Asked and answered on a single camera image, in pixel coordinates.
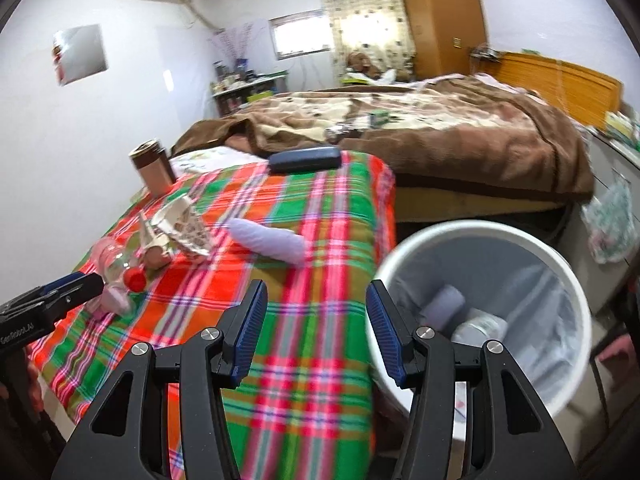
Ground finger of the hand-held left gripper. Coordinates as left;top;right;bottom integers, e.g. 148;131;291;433
0;274;86;317
30;271;106;323

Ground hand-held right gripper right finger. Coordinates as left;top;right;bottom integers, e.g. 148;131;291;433
365;280;576;480

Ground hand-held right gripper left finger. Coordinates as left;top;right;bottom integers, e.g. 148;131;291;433
50;279;270;480

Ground clear plastic bottle red label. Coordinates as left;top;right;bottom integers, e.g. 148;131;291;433
94;237;151;317

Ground white foam net sleeve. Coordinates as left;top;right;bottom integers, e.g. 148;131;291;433
424;284;467;328
227;217;307;266

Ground white cup blue label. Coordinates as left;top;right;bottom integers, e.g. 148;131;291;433
452;310;511;346

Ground white patterned carton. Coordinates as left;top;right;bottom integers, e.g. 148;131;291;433
137;209;173;267

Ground white round bin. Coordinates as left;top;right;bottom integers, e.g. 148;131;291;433
371;220;593;411

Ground plaid tablecloth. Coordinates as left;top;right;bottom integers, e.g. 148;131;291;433
27;152;398;480

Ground brown thermos mug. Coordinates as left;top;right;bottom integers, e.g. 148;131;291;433
129;138;177;196

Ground grey bin liner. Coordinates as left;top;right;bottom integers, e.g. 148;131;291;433
387;240;576;401

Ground white floral bedsheet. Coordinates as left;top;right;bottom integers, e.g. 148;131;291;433
167;147;268;178

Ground dark blue case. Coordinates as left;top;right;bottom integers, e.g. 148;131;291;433
267;146;342;175

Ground small silver object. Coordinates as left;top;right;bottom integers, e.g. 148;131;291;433
325;122;368;142

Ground brown patterned blanket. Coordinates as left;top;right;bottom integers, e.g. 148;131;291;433
172;75;595;206

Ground red hanging ornament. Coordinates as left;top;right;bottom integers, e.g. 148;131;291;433
52;42;66;86

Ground cluttered white shelf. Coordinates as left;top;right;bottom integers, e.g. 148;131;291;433
211;72;290;113

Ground pink plastic stool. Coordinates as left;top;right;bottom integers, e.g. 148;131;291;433
597;332;640;366

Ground black chair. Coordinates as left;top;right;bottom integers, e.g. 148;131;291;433
590;280;640;426

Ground hanging plastic bag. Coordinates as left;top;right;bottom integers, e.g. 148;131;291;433
582;180;632;265

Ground brown teddy bear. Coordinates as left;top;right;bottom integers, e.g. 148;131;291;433
345;51;386;81

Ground pink bed sheet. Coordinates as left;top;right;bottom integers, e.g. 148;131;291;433
470;72;531;93

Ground dried branches in vase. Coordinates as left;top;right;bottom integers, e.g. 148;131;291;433
212;22;256;76

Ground white bedside cabinet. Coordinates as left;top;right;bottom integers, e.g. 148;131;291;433
585;127;640;281

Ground small window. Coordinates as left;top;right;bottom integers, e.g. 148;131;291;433
269;10;333;58

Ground wooden headboard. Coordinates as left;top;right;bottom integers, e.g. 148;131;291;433
492;50;623;128

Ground wrapped air conditioner pipe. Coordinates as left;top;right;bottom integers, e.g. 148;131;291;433
177;0;221;31

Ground stack of small boxes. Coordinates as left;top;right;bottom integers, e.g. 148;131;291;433
602;110;640;151

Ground patterned curtain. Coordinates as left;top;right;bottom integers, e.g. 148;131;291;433
317;0;416;78

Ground wooden wardrobe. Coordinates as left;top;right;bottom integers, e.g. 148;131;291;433
395;0;488;81

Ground square wall mirror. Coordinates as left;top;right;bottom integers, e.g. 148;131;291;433
54;24;108;83

